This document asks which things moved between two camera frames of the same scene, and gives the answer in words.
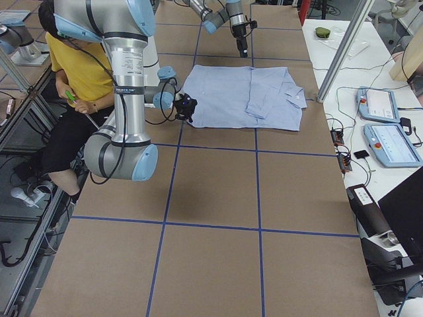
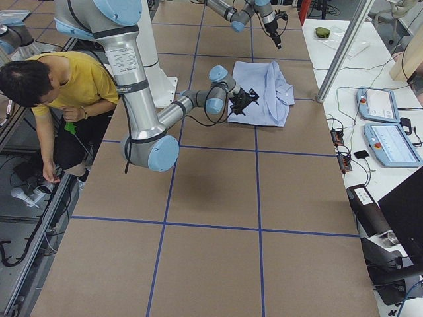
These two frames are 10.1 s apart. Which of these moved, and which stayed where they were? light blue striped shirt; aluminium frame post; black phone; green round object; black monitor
Moved: light blue striped shirt
Stayed: black phone; black monitor; green round object; aluminium frame post
